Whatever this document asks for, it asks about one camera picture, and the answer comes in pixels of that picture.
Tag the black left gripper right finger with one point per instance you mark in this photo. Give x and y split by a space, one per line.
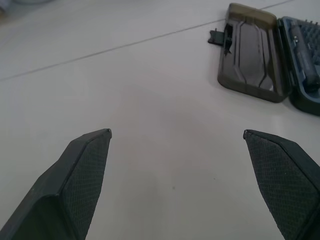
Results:
282 185

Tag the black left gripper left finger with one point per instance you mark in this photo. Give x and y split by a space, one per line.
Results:
62 190

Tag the dark tool case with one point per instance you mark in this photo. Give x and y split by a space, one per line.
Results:
252 57

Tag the black electric screwdriver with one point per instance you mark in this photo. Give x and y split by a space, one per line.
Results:
305 55

